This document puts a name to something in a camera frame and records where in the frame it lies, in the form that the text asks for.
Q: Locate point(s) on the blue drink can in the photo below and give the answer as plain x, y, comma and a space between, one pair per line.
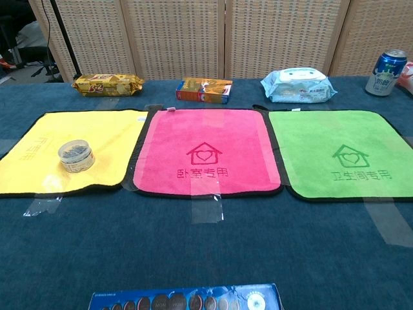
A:
385, 74

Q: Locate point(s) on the orange and blue carton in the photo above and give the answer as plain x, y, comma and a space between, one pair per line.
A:
203, 90

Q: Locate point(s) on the dark blue table cover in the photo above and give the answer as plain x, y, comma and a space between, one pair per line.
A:
206, 252

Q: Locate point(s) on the bottle with red white label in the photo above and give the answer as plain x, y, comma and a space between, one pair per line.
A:
407, 77

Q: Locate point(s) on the small clear round jar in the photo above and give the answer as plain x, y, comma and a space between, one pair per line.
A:
76, 158

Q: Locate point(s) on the black office chair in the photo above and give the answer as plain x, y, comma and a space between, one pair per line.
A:
13, 32

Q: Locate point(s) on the wooden woven folding screen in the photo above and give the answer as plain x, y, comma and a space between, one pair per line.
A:
180, 35

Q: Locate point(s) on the blue battery pack card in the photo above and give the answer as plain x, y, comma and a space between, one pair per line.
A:
184, 298

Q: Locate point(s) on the clear tape strip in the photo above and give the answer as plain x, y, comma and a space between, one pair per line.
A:
42, 203
206, 210
387, 223

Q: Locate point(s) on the green cloth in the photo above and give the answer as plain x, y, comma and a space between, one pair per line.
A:
322, 135

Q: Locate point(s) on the pink cloth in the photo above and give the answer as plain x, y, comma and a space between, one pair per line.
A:
206, 129

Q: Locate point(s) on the black tripod stand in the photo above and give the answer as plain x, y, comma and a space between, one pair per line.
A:
66, 38

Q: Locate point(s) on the light blue wet wipes pack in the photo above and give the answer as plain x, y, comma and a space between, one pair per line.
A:
298, 85

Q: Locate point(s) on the gold biscuit packet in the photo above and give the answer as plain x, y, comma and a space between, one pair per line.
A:
108, 85

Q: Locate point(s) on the yellow cloth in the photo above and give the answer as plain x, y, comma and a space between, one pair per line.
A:
96, 135

